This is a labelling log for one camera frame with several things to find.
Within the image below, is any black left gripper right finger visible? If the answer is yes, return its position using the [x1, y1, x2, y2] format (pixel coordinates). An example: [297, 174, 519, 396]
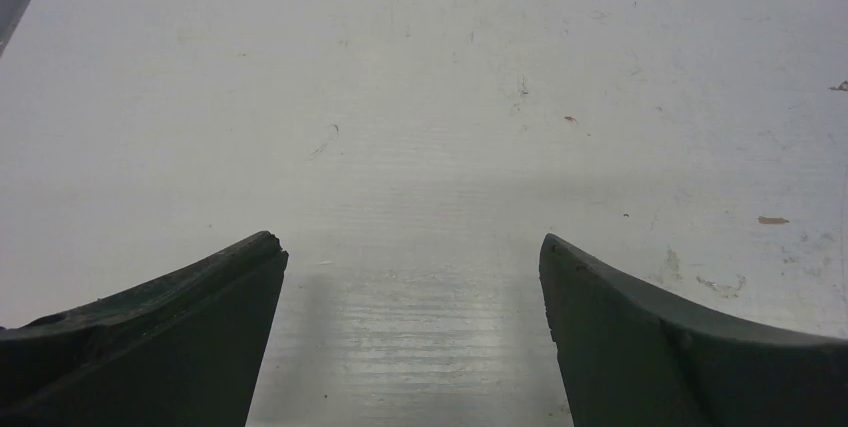
[539, 234, 847, 426]

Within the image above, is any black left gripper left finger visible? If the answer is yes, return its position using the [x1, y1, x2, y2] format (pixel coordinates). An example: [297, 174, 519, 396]
[1, 231, 288, 426]

